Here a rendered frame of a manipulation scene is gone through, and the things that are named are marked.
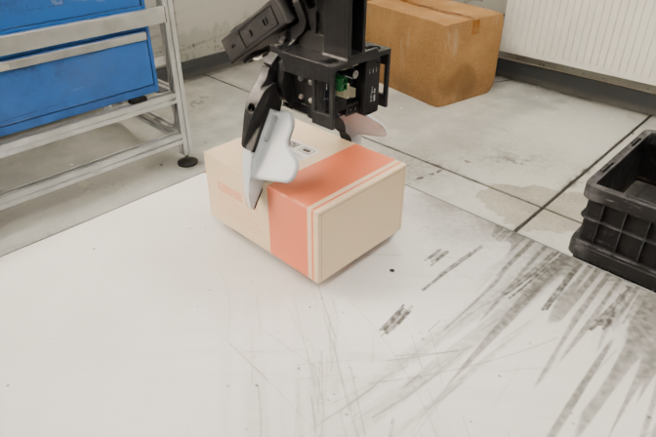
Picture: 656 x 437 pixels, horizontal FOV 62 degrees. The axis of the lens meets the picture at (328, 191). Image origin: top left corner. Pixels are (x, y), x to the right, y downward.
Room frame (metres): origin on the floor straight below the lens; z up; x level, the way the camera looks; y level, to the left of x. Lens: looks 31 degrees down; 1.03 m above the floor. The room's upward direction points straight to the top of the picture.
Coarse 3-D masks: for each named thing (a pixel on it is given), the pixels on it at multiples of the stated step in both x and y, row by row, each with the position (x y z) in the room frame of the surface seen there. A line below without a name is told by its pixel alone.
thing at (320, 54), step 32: (320, 0) 0.44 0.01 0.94; (352, 0) 0.43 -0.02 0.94; (288, 32) 0.46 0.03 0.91; (320, 32) 0.44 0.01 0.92; (352, 32) 0.43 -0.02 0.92; (288, 64) 0.43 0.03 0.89; (320, 64) 0.41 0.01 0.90; (352, 64) 0.42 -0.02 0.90; (288, 96) 0.44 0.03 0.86; (320, 96) 0.42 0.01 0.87; (352, 96) 0.43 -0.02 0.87; (384, 96) 0.45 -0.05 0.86
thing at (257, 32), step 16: (272, 0) 0.46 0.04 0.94; (288, 0) 0.47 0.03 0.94; (256, 16) 0.48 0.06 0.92; (272, 16) 0.46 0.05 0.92; (288, 16) 0.45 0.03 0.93; (240, 32) 0.50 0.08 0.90; (256, 32) 0.48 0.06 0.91; (272, 32) 0.47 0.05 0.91; (240, 48) 0.50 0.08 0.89; (256, 48) 0.49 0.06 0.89
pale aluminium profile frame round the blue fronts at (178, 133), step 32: (160, 0) 1.92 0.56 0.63; (32, 32) 1.59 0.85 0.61; (64, 32) 1.66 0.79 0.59; (96, 32) 1.72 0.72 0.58; (160, 64) 1.92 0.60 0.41; (160, 96) 1.89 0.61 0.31; (64, 128) 1.62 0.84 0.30; (96, 128) 1.69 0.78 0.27; (160, 128) 2.03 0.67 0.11; (96, 160) 1.70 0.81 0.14; (128, 160) 1.75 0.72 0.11; (192, 160) 1.94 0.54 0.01; (0, 192) 1.48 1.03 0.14; (32, 192) 1.52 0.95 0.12
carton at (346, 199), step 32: (224, 160) 0.47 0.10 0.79; (320, 160) 0.47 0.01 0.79; (352, 160) 0.47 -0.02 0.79; (384, 160) 0.47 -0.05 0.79; (224, 192) 0.47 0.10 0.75; (288, 192) 0.41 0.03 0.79; (320, 192) 0.41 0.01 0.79; (352, 192) 0.41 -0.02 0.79; (384, 192) 0.44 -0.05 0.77; (256, 224) 0.43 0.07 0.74; (288, 224) 0.40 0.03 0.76; (320, 224) 0.38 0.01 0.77; (352, 224) 0.41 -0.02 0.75; (384, 224) 0.44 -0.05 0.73; (288, 256) 0.40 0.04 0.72; (320, 256) 0.38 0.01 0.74; (352, 256) 0.41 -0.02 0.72
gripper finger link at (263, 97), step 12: (264, 72) 0.44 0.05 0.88; (264, 84) 0.44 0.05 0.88; (252, 96) 0.43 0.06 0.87; (264, 96) 0.43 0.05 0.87; (276, 96) 0.44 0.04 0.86; (252, 108) 0.43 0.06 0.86; (264, 108) 0.43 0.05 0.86; (276, 108) 0.44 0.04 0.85; (252, 120) 0.43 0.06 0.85; (264, 120) 0.43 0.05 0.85; (252, 132) 0.43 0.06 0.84; (252, 144) 0.42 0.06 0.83
